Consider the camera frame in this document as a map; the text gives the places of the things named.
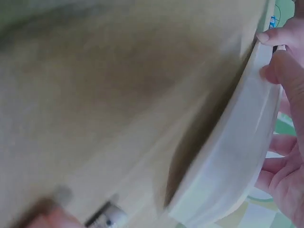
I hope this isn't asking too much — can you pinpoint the white bowl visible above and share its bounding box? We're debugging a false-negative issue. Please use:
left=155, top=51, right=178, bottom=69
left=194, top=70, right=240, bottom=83
left=166, top=43, right=285, bottom=225

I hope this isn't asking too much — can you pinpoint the person's right hand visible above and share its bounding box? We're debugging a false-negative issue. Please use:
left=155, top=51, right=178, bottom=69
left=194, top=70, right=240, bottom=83
left=256, top=14, right=304, bottom=228

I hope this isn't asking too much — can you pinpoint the small black and white object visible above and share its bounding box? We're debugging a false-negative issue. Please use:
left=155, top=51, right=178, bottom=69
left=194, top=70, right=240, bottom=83
left=84, top=200, right=128, bottom=228

